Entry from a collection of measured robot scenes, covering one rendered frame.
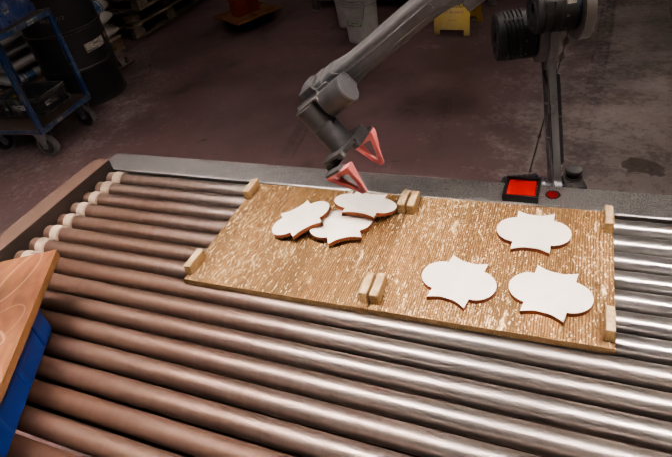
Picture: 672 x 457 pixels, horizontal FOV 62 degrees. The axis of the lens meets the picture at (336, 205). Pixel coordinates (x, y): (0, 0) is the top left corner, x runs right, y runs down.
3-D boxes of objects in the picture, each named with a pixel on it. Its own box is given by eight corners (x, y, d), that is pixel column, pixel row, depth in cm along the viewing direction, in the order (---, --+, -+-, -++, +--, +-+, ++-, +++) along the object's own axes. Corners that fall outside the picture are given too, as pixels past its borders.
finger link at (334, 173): (385, 171, 114) (354, 138, 111) (371, 193, 109) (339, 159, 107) (363, 183, 119) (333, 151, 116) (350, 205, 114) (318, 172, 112)
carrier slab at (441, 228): (414, 201, 128) (414, 195, 127) (612, 217, 113) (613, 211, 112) (368, 314, 103) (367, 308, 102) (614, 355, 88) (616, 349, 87)
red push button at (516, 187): (509, 183, 129) (509, 178, 128) (537, 185, 126) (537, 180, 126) (506, 199, 124) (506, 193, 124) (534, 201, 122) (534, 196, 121)
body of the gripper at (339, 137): (367, 129, 115) (343, 102, 113) (347, 158, 108) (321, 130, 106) (347, 142, 120) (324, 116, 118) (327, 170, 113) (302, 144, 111)
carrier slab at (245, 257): (258, 188, 144) (257, 183, 143) (414, 201, 128) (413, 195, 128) (185, 284, 119) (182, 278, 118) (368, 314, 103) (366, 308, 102)
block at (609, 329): (602, 313, 93) (604, 302, 91) (615, 315, 92) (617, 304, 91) (602, 341, 89) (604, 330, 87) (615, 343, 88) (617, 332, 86)
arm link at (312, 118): (299, 103, 114) (288, 115, 110) (321, 84, 110) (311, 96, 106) (321, 127, 116) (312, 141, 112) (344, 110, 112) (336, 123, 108)
